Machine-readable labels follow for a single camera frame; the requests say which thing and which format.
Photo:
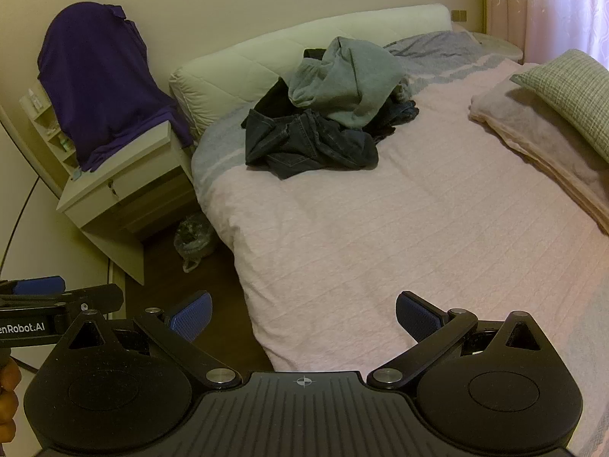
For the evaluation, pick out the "dark jeans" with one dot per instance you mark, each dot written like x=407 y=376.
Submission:
x=304 y=147

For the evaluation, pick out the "green checked pillow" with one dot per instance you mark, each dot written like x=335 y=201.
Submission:
x=571 y=85

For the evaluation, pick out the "round white side table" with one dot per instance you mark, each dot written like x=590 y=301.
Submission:
x=499 y=47

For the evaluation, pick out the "white padded headboard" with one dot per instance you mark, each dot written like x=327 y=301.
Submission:
x=228 y=81

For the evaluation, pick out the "white bedside cabinet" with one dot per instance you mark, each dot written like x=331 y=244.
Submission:
x=138 y=185

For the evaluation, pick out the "grey sweatshirt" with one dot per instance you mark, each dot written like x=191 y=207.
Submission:
x=347 y=81

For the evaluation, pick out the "purple shirt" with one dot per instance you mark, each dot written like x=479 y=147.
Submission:
x=95 y=81

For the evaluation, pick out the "blue denim garment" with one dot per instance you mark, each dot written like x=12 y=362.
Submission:
x=402 y=114

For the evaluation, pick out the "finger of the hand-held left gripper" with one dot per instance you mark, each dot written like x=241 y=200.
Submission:
x=38 y=285
x=95 y=297

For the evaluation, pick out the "wall socket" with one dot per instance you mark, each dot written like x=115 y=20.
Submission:
x=458 y=15

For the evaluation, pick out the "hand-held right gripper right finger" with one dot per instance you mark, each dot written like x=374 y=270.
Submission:
x=418 y=316

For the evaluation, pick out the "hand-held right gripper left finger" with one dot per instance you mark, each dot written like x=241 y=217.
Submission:
x=192 y=316

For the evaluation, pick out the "clear plastic bag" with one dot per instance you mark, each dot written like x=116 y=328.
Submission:
x=192 y=238

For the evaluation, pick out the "pink curtain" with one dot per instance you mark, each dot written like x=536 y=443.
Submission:
x=547 y=4

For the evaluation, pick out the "folded beige blanket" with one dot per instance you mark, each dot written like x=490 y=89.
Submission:
x=537 y=138

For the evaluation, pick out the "white wall shelf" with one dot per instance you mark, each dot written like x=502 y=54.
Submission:
x=47 y=123

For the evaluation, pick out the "person's left hand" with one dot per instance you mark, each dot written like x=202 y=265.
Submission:
x=7 y=400

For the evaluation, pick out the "pink bedspread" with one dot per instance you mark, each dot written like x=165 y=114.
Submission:
x=380 y=228

